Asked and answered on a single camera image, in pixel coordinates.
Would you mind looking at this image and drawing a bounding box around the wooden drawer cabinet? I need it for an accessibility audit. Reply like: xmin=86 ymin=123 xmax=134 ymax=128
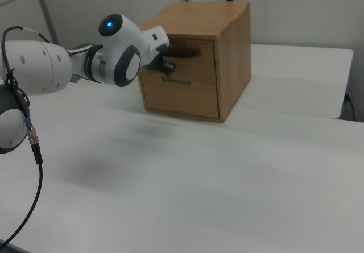
xmin=136 ymin=1 xmax=252 ymax=123

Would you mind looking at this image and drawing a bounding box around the black power cable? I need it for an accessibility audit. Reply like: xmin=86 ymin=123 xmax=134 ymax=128
xmin=343 ymin=93 xmax=357 ymax=122

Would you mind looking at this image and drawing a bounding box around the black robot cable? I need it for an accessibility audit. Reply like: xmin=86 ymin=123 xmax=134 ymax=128
xmin=0 ymin=25 xmax=46 ymax=245

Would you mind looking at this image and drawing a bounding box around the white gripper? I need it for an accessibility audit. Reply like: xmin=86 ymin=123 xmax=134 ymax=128
xmin=139 ymin=24 xmax=177 ymax=77

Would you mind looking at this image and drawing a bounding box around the black drawer handle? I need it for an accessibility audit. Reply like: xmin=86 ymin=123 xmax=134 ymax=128
xmin=162 ymin=45 xmax=201 ymax=60

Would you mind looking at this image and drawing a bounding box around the wooden drawer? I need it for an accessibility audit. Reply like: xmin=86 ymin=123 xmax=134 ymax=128
xmin=137 ymin=33 xmax=221 ymax=120

